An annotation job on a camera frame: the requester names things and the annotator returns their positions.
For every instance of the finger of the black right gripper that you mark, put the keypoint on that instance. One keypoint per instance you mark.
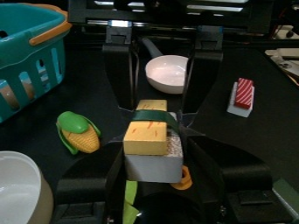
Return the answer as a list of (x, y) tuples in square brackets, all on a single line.
[(204, 70), (120, 70)]

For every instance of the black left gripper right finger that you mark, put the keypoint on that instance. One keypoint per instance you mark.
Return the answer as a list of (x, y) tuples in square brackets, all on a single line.
[(234, 186)]

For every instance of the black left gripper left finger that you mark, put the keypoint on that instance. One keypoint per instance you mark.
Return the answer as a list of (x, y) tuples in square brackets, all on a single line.
[(85, 189)]

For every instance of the dark green sushi band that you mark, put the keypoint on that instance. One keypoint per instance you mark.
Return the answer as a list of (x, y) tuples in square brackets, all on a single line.
[(154, 115)]

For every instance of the white sushi rice block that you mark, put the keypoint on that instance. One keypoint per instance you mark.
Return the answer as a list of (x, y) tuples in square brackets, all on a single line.
[(154, 167)]

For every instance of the yellow egg sushi topping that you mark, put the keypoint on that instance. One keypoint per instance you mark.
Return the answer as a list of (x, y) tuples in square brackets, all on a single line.
[(146, 138)]

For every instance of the red striped toy sushi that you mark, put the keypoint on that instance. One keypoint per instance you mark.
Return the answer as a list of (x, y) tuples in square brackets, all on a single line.
[(243, 94)]

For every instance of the white toy ladle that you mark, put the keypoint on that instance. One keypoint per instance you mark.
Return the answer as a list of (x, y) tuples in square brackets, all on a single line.
[(167, 74)]

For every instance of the dark green flat block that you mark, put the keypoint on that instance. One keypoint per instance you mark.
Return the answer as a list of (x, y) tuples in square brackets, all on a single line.
[(287, 194)]

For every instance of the white toy pot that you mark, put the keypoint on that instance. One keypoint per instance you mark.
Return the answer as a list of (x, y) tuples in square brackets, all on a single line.
[(19, 189)]

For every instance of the toy corn with green husk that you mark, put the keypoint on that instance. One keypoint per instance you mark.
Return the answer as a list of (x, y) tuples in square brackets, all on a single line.
[(79, 137)]

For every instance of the grey flat box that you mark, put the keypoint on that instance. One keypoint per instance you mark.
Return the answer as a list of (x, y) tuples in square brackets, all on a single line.
[(286, 62)]

